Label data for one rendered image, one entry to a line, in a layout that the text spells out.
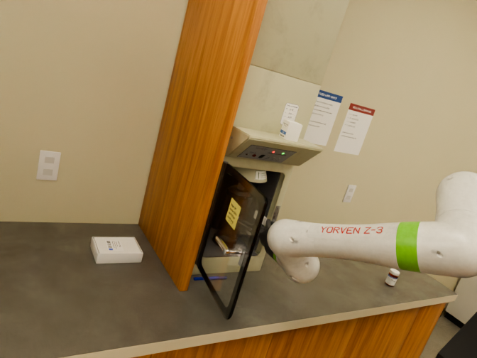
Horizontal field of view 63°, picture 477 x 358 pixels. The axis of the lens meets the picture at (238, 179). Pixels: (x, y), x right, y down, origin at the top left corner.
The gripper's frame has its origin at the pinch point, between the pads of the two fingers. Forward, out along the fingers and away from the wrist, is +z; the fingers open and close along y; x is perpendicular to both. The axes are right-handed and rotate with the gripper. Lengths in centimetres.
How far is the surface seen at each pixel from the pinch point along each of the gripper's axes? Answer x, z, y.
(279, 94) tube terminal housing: -45.6, -1.3, 1.8
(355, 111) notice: -46, 43, -84
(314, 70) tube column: -57, -1, -10
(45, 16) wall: -49, 40, 71
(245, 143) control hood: -28.9, -10.5, 15.7
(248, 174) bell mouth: -15.4, 2.0, 2.3
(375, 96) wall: -57, 43, -95
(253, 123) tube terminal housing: -34.4, -1.3, 8.9
